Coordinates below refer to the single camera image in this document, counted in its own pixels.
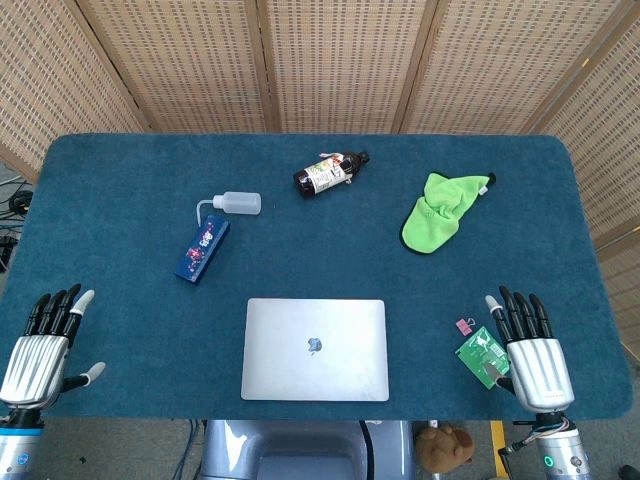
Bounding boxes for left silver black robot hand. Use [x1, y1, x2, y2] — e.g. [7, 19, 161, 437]
[0, 283, 107, 412]

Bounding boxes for dark brown labelled bottle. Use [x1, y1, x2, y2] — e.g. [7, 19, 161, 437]
[292, 150, 371, 199]

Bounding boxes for blue carpet table cover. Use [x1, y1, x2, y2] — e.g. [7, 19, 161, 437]
[0, 132, 632, 421]

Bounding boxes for dark blue floral box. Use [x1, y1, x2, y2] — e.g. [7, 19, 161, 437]
[174, 214, 231, 286]

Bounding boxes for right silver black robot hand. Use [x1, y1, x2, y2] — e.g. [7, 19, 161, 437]
[482, 284, 576, 414]

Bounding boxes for silver laptop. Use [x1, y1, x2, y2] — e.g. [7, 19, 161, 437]
[240, 297, 391, 403]

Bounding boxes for grey robot torso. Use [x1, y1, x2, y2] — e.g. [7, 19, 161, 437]
[199, 419, 416, 480]

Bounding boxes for woven wooden folding screen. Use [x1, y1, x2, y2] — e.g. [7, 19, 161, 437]
[0, 0, 640, 351]

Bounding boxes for blue cable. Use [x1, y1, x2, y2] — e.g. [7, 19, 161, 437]
[177, 418, 202, 474]

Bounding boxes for black torso cable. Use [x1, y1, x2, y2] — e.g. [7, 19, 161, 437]
[360, 421, 377, 480]

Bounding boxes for green foil packet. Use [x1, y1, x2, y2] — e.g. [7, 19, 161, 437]
[454, 325, 511, 390]

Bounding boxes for translucent white wash bottle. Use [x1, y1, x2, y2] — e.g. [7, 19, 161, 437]
[195, 191, 263, 225]

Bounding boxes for black floor cable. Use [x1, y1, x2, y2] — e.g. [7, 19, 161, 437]
[0, 192, 34, 219]

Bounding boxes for brown plush toy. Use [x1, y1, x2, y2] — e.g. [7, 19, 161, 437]
[414, 424, 475, 474]

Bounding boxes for green microfibre cloth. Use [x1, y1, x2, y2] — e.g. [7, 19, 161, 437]
[398, 171, 498, 255]

